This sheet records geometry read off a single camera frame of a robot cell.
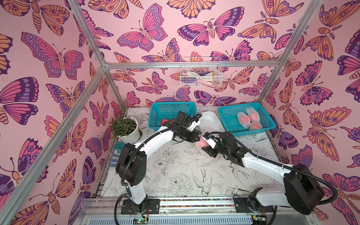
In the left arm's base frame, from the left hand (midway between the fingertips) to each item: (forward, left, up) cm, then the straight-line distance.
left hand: (201, 139), depth 83 cm
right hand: (0, -4, -4) cm, 5 cm away
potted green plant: (+6, +45, +2) cm, 46 cm away
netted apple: (-3, 0, 0) cm, 3 cm away
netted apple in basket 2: (+17, -41, -8) cm, 45 cm away
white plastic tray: (+26, -11, -16) cm, 32 cm away
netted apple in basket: (+27, -42, -8) cm, 51 cm away
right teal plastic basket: (+30, -26, -15) cm, 42 cm away
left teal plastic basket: (+35, +31, -13) cm, 48 cm away
